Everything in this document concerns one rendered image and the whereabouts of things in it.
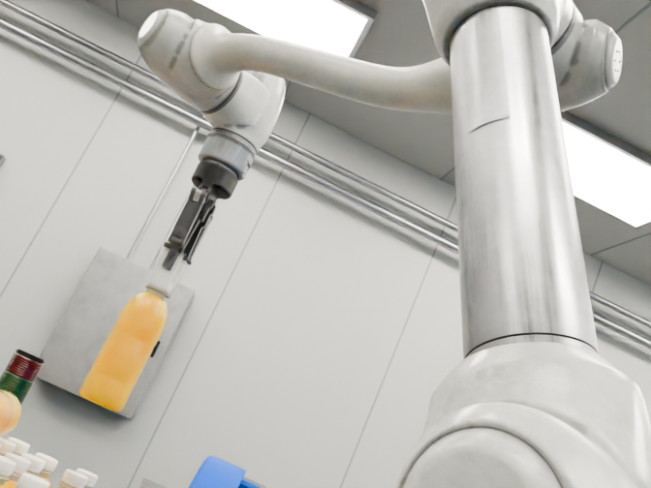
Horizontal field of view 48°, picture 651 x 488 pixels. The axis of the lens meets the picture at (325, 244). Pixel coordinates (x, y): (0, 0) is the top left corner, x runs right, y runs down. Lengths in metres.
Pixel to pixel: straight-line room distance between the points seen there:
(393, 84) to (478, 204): 0.48
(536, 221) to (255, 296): 4.02
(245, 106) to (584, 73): 0.58
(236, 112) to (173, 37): 0.17
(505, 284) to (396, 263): 4.24
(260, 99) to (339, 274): 3.46
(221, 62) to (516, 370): 0.79
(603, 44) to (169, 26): 0.63
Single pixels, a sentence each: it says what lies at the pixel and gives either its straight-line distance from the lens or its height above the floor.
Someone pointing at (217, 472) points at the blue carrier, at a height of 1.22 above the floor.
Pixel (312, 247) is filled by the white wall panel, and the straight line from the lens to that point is 4.67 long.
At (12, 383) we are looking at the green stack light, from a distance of 1.61.
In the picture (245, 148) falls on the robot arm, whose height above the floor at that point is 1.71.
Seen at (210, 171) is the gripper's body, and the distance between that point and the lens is 1.24.
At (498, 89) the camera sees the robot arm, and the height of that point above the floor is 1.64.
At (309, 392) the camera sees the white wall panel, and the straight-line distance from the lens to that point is 4.56.
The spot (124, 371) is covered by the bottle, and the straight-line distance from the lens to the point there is 1.18.
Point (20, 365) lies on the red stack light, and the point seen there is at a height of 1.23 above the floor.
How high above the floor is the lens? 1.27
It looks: 17 degrees up
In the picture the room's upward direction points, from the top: 24 degrees clockwise
